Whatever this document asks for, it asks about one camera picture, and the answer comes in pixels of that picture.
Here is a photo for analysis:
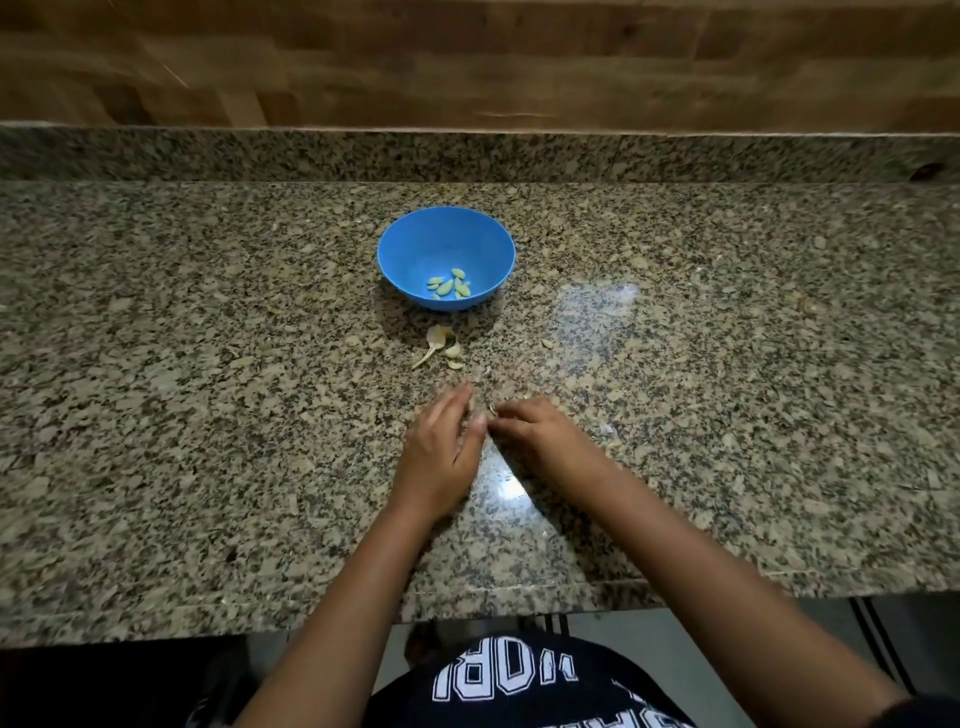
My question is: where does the person's left hand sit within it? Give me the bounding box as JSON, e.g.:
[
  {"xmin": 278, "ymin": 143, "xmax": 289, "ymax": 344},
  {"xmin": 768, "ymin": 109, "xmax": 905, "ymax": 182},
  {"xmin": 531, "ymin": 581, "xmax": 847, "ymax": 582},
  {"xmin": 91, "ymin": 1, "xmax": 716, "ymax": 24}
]
[{"xmin": 389, "ymin": 382, "xmax": 489, "ymax": 522}]

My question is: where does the blue plastic bowl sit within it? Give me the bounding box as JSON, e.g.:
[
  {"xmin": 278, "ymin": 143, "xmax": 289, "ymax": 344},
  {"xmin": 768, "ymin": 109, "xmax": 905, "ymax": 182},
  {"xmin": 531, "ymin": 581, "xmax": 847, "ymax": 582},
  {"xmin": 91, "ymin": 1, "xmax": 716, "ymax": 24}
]
[{"xmin": 376, "ymin": 206, "xmax": 517, "ymax": 312}]

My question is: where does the person's left forearm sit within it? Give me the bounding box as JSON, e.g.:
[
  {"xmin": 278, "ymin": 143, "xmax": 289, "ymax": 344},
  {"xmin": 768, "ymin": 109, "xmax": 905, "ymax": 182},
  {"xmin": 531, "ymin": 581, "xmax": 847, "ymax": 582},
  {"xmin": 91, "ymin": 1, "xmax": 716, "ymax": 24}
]
[{"xmin": 234, "ymin": 496, "xmax": 465, "ymax": 728}]

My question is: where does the pile of green peeled seeds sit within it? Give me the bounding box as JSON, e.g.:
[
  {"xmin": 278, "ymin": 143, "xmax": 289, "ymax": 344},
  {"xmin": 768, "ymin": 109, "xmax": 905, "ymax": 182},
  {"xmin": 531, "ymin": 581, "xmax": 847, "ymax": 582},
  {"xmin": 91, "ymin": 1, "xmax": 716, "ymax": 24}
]
[{"xmin": 426, "ymin": 267, "xmax": 474, "ymax": 301}]

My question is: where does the person's right hand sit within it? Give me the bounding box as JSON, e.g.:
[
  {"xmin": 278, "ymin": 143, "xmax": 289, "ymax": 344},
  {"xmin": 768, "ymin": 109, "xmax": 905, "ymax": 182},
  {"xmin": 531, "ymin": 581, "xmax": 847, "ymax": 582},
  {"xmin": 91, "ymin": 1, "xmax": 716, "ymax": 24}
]
[{"xmin": 487, "ymin": 397, "xmax": 618, "ymax": 492}]

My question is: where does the black shirt with white print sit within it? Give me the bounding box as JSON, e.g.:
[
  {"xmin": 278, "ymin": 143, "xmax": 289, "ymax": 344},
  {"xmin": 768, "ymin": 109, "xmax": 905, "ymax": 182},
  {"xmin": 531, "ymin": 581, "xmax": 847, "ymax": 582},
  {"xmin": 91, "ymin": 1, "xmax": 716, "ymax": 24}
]
[{"xmin": 363, "ymin": 633, "xmax": 699, "ymax": 728}]

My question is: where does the person's right forearm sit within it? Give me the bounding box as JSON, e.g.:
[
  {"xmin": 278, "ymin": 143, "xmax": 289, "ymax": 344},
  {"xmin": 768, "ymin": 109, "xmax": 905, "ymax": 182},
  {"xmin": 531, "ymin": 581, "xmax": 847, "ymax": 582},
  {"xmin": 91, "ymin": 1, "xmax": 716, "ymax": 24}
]
[{"xmin": 571, "ymin": 466, "xmax": 912, "ymax": 728}]

